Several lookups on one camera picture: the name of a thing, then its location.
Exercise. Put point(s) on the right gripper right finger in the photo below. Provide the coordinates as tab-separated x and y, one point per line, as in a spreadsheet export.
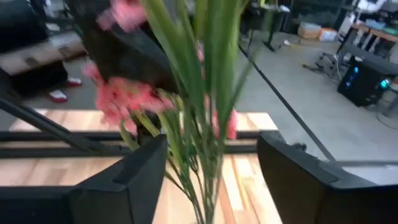
311	199

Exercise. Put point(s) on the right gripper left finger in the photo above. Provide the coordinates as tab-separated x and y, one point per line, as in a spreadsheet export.
109	202

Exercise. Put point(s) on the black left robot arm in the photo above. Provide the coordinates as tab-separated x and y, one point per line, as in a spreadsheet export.
124	53

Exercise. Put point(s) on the person's shoe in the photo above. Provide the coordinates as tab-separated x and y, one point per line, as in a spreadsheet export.
74	81
57	97

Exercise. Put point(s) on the black computer tower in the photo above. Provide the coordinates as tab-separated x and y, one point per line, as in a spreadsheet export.
360	90

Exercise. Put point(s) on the person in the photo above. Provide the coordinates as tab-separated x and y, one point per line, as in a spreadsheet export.
37	77

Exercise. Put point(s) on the cardboard box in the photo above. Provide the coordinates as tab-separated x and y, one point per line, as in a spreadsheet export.
329	35
309	30

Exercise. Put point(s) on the wooden workbench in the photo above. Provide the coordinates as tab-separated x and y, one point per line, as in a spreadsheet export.
37	53

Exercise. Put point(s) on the wooden top desk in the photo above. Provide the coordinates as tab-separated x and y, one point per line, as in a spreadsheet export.
373	32

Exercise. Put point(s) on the black aluminium table frame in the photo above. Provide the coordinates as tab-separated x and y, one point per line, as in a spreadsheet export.
46	137

